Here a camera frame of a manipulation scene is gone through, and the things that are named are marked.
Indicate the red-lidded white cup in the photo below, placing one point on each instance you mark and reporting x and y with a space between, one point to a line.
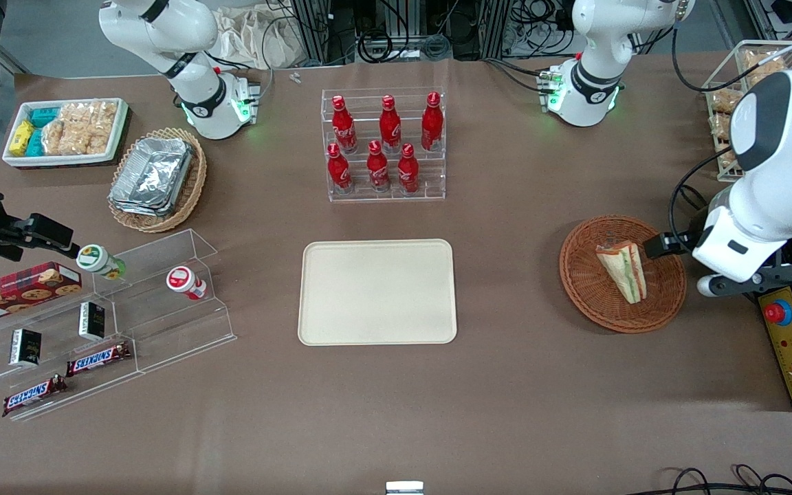
184 282

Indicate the beige rectangular serving tray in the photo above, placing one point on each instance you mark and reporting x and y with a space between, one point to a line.
377 292

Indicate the teal snack packet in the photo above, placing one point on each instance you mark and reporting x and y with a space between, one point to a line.
44 115
35 143

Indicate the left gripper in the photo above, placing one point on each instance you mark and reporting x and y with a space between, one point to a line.
691 236

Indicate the clear bagged bread snack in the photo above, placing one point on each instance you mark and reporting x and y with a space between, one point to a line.
762 67
726 102

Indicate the red plaid cookie box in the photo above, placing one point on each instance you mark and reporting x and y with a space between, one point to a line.
18 292

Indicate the clear acrylic step shelf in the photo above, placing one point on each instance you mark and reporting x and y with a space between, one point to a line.
176 330
45 385

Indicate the aluminium frame post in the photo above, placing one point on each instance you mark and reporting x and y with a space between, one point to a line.
313 31

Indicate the red cola bottle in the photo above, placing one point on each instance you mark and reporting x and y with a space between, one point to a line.
432 127
339 172
344 130
378 170
408 172
390 129

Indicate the Snickers chocolate bar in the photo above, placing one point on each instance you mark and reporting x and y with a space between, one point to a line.
33 396
97 359

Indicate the small metal screws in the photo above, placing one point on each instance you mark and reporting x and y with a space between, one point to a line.
294 77

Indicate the plastic-wrapped triangle sandwich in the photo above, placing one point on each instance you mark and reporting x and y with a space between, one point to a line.
623 271

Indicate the round brown wicker basket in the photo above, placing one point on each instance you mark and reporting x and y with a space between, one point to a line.
595 295

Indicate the green-lidded white cup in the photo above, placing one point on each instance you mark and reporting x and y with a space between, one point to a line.
97 260

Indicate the yellow snack packet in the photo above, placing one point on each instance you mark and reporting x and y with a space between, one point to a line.
21 137

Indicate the clear bag of rice crackers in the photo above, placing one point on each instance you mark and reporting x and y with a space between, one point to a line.
83 127

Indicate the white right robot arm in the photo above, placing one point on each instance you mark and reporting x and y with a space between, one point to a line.
198 103

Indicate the oval light wicker basket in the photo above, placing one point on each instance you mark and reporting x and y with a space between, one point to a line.
193 185

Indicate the stack of foil containers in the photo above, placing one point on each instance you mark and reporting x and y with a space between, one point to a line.
152 175

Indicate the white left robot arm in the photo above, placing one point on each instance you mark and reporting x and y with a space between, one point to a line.
781 137

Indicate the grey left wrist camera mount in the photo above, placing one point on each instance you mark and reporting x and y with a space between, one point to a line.
760 278

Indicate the small black box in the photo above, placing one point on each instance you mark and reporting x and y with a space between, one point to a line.
25 347
92 321

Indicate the white rectangular snack tray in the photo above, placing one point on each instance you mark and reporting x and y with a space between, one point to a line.
18 159

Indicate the clear acrylic bottle rack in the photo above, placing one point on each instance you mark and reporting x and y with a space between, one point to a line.
430 175

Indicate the crumpled beige bags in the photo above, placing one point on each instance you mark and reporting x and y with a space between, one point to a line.
258 38

